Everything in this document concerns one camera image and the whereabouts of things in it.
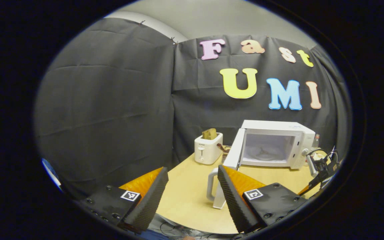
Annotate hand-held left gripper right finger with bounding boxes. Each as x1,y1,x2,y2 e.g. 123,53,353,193
217,164,308,234

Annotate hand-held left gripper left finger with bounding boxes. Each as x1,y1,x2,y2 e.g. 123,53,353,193
78,166,169,234

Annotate white microwave oven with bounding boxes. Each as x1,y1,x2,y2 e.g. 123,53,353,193
207,120,316,210

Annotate glass turntable plate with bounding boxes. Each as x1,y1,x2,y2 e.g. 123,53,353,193
253,147,281,163

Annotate white toaster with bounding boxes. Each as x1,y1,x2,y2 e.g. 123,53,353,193
194,132,223,165

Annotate blue white object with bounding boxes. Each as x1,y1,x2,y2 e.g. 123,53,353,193
41,158,62,192

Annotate black backdrop cloth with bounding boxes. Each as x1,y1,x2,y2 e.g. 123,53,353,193
34,17,352,200

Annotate black floor cable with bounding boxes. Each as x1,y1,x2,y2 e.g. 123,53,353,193
157,220,212,239

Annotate metal wire utensil holder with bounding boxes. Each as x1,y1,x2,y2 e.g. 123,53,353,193
220,145,232,164

